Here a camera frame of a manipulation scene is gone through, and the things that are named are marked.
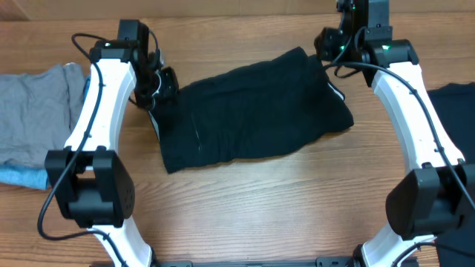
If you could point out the black shirt pile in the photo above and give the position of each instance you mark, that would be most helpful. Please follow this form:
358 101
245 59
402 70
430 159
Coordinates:
454 104

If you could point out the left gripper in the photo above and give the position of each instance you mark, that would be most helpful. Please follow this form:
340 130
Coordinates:
172 89

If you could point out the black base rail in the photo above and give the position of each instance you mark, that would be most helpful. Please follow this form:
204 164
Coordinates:
245 263

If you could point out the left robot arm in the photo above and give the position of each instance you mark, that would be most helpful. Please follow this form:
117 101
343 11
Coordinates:
89 181

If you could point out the black shorts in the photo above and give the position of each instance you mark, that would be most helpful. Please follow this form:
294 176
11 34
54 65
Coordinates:
267 109

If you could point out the blue folded shirt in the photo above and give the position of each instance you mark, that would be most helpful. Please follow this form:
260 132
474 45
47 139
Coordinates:
22 177

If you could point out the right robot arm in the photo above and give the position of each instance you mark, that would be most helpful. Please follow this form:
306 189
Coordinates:
437 193

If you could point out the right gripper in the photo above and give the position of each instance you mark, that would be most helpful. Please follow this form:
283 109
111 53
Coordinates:
323 46

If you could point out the grey folded shirt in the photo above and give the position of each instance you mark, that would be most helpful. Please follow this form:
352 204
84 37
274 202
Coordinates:
35 115

